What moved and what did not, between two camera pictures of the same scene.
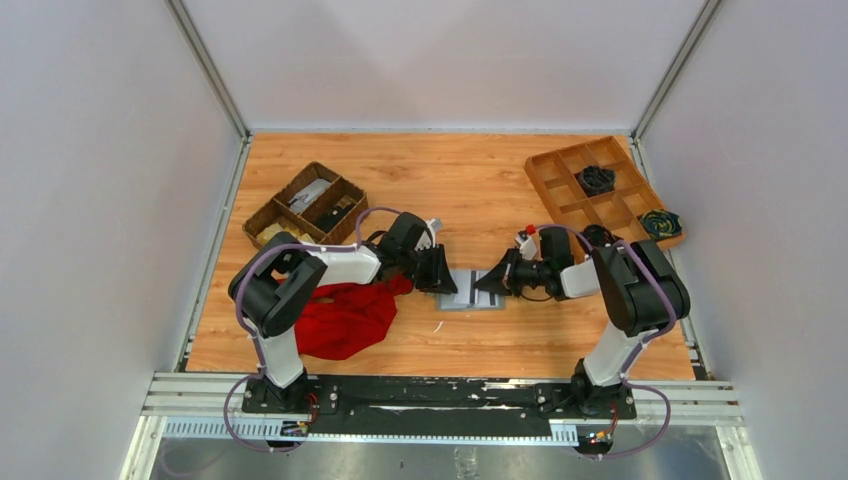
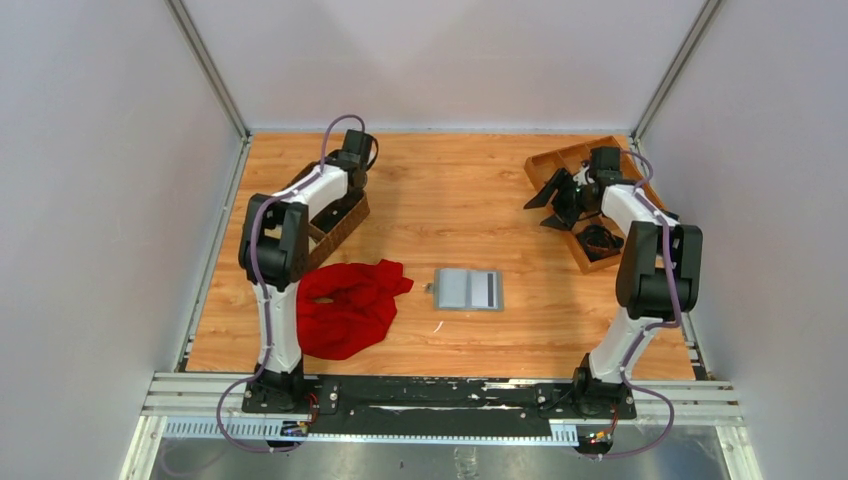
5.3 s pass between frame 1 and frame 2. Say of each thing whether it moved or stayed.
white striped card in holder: stayed
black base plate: stayed
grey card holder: stayed
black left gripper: moved
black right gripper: moved
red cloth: stayed
